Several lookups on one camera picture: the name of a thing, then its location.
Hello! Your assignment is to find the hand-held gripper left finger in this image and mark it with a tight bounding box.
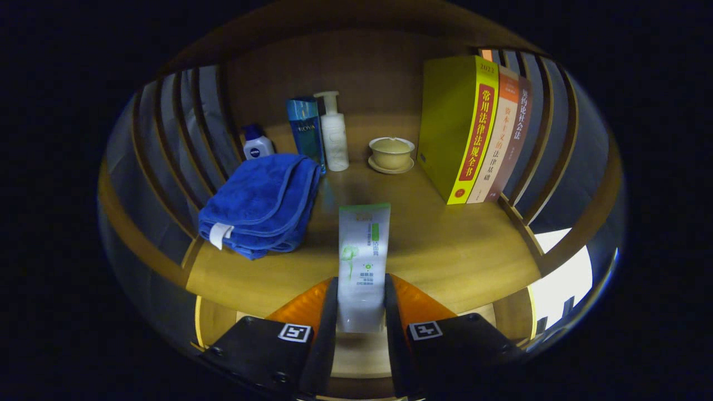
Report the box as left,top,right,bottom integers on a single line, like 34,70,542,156
201,277,339,397

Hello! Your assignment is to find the white pump bottle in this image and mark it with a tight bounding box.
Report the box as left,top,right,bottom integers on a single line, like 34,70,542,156
313,91,350,172

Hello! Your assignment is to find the small blue capped lotion bottle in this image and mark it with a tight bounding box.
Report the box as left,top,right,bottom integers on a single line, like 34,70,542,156
241,124,276,161

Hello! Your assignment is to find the thick yellow book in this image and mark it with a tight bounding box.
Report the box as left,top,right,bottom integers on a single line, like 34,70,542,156
417,55,499,205

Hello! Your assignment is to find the wooden countertop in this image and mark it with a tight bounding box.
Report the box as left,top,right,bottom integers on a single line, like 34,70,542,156
187,114,542,318

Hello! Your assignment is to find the folded blue towel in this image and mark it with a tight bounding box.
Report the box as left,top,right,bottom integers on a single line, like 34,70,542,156
198,153,323,261

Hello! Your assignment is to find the white green cosmetic tube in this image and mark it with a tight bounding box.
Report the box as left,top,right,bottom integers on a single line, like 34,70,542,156
337,203,392,334

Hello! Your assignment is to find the beige lidded tea cup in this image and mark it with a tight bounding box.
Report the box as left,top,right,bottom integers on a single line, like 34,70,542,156
368,136,416,175

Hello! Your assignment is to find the orange and white book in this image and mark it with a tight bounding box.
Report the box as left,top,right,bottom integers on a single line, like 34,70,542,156
466,66,520,204

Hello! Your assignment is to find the white drawer cabinet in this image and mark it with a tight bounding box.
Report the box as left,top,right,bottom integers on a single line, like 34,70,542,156
526,227,594,335

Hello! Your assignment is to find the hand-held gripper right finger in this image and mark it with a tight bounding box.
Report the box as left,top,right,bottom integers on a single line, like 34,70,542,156
384,273,524,397

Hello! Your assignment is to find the teal blue cosmetic bottle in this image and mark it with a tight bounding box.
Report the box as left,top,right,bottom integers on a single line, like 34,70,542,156
286,97,328,174

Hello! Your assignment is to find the brown wooden cabinet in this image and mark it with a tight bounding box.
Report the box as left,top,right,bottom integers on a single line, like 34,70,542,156
97,3,624,399

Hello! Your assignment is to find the brown book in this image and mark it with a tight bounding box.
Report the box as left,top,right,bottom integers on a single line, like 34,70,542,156
484,75,533,203

